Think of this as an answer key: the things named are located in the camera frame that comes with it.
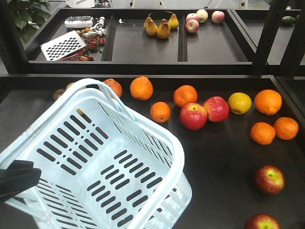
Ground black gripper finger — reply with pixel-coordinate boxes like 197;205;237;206
0;160;41;204

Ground light blue plastic basket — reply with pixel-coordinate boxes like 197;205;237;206
0;78;192;229

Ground orange behind apples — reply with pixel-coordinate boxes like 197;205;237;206
173;85;198;107

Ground brown mushroom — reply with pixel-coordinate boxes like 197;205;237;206
52;88;66;101

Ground white perforated board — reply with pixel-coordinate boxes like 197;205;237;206
41;31;86;61

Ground orange with knob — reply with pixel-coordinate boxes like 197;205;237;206
103;78;123;98

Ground round orange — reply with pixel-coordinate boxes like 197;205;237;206
130;76;153;101

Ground pile of small red fruits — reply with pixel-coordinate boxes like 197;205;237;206
60;28;106;61

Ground potted green plant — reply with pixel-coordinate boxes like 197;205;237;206
7;0;51;44

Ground white electronic device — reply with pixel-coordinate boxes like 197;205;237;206
64;16;94;28

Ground white plastic fittings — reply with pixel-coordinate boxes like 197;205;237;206
89;16;107;36

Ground red apple left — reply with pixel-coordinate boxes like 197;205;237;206
180;103;208;131

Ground brown yellow pear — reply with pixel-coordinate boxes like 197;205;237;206
144;13;158;36
166;10;179;30
157;19;171;39

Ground red apple right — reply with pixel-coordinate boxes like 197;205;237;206
203;96;230;123

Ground black wooden produce stand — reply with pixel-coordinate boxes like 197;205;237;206
0;8;305;229

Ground pink apple upper tray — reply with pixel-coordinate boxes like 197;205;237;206
211;10;225;24
186;13;199;22
185;19;200;33

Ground yellow orange citrus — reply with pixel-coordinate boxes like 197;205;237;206
228;92;252;115

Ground pink green peach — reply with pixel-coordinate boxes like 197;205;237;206
196;9;208;23

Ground red yellow apple lower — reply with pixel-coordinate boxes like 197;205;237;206
244;213;282;229

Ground red yellow apple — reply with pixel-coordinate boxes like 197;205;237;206
254;165;285;194
244;213;282;229

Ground small orange left pair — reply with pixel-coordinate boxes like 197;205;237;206
250;122;275;145

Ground small orange pair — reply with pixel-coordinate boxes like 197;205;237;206
250;122;275;145
273;117;299;140

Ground red yellow apple upper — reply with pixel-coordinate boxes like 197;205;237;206
254;165;285;194

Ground large orange with nipple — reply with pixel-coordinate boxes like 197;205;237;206
254;89;282;115

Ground small orange right pair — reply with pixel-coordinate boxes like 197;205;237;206
273;117;299;140

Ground dark green avocado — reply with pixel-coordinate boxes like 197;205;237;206
281;16;297;26

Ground black upright rack post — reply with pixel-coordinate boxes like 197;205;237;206
280;11;305;77
251;0;289;76

